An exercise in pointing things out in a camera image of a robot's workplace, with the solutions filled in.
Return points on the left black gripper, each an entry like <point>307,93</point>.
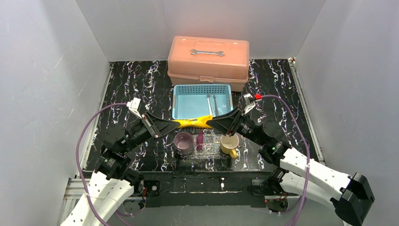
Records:
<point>150,125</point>

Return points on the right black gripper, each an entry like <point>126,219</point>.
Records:
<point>235,122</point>

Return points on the yellow mug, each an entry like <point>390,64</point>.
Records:
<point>229,144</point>

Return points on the yellow toothpaste tube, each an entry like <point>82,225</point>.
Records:
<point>200,122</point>

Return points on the purple mug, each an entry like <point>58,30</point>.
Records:
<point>184,143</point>

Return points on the clear plastic tray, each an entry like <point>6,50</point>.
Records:
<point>210,145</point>

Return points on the pink toothpaste tube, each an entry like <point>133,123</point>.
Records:
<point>199,140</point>

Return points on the light blue plastic basket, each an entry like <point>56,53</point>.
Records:
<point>190,101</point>

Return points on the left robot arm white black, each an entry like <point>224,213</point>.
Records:
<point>112,180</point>

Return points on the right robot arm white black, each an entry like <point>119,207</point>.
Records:
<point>350,196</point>

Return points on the silver open-end wrench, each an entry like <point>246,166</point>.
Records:
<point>196,52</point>

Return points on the orange plastic toolbox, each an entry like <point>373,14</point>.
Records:
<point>231,69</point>

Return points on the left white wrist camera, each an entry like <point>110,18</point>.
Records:
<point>134,107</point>

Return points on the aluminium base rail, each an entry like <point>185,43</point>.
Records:
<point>164,189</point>

